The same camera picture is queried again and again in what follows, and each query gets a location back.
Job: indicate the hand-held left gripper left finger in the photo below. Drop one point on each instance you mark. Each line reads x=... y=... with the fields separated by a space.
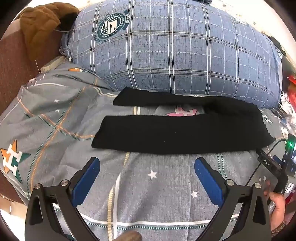
x=86 y=183

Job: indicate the red packet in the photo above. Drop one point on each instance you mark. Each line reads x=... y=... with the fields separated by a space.
x=292 y=92

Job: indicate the grey printed bed sheet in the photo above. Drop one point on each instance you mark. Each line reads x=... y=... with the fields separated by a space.
x=69 y=129

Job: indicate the beige bed rail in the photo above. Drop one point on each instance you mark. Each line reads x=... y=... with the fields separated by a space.
x=52 y=64

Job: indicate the person's right hand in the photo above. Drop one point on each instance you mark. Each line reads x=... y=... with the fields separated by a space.
x=277 y=208

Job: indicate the black bag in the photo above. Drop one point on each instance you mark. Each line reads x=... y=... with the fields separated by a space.
x=277 y=46

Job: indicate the blue plaid pillow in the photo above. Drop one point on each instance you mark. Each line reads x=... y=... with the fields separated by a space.
x=173 y=51

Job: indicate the dark cloth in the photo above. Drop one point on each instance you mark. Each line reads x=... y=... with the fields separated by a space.
x=204 y=1

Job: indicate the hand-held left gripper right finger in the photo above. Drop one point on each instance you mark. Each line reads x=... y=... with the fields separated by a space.
x=208 y=183

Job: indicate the brown upholstered headboard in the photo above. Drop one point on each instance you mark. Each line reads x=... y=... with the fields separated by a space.
x=11 y=69

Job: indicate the brown jacket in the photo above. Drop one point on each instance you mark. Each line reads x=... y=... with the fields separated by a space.
x=39 y=25

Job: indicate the black pants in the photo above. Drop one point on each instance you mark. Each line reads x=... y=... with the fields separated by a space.
x=161 y=136

